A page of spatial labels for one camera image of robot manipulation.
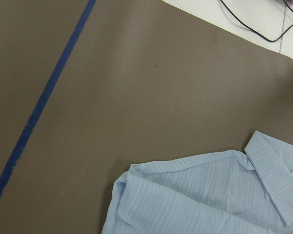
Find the light blue button-up shirt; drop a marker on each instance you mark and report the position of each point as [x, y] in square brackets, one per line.
[230, 192]

